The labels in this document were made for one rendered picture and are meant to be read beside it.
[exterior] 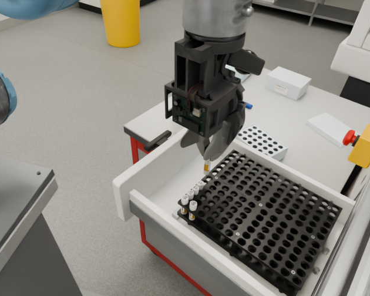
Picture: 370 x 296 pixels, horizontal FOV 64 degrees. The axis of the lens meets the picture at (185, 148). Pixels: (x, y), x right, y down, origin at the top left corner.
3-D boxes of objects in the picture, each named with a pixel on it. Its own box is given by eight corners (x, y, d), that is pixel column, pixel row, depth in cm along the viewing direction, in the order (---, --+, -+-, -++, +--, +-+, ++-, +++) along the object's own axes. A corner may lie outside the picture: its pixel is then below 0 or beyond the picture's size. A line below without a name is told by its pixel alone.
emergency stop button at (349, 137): (338, 146, 69) (345, 133, 66) (343, 138, 71) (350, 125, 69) (351, 152, 68) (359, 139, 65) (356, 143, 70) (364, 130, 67)
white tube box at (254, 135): (231, 143, 83) (232, 132, 80) (252, 133, 87) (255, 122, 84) (262, 170, 76) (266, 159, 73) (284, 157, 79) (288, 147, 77)
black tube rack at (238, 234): (176, 222, 54) (177, 201, 50) (228, 170, 65) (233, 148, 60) (288, 306, 44) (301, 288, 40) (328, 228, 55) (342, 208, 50)
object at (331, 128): (305, 124, 91) (307, 120, 90) (323, 115, 94) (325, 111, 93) (340, 148, 83) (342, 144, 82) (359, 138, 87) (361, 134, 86)
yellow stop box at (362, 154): (343, 159, 68) (356, 135, 63) (352, 144, 73) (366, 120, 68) (366, 170, 66) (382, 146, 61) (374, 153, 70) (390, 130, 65)
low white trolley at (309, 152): (139, 252, 138) (123, 124, 87) (215, 177, 175) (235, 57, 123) (245, 345, 112) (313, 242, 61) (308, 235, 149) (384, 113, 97)
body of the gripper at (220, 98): (163, 121, 41) (160, 34, 33) (200, 96, 46) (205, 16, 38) (208, 145, 37) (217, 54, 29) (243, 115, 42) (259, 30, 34)
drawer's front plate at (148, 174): (118, 218, 56) (111, 180, 49) (207, 143, 73) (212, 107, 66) (124, 223, 56) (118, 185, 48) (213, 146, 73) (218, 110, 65)
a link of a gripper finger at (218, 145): (193, 175, 46) (193, 127, 40) (215, 155, 49) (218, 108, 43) (209, 184, 44) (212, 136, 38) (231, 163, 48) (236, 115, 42)
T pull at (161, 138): (143, 150, 59) (143, 145, 58) (168, 133, 63) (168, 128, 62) (156, 159, 57) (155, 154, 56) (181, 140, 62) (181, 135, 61)
